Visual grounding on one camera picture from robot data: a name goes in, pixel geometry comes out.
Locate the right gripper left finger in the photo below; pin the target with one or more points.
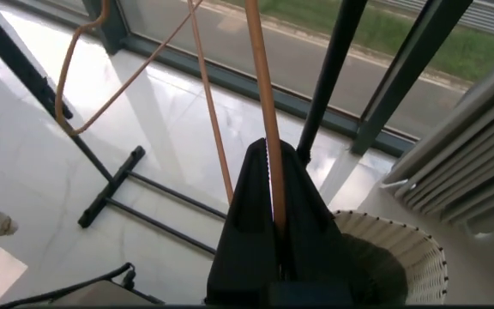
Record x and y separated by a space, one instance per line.
242 249

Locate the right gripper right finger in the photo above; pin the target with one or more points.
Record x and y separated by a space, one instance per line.
315 257

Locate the white laundry basket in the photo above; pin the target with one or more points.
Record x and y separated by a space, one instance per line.
423 257

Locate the black clothes rack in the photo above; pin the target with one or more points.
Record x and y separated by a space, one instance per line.
110 193

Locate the beige curtain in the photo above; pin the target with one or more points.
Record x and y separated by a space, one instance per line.
465 171

